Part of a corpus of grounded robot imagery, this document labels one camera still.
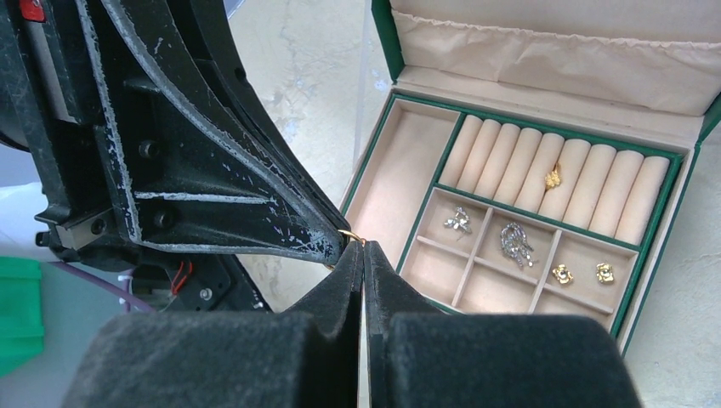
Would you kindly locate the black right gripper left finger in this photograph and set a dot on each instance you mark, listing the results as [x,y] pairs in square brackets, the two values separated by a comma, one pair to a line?
[306,356]

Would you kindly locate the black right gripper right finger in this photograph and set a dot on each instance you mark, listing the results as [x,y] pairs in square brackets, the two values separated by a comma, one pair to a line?
[420,356]

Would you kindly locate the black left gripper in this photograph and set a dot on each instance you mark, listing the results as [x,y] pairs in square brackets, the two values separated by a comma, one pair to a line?
[194,163]

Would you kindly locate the silver drop earring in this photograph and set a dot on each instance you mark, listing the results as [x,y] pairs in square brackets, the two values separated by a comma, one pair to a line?
[460,221]

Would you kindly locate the small gold stud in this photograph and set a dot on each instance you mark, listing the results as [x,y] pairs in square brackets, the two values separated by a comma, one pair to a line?
[562,274]

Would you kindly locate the green jewelry box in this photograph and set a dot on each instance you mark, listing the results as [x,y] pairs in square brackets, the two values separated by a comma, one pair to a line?
[646,69]

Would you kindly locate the green cloth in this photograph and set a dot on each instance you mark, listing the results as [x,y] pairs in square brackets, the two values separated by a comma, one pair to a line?
[22,329]

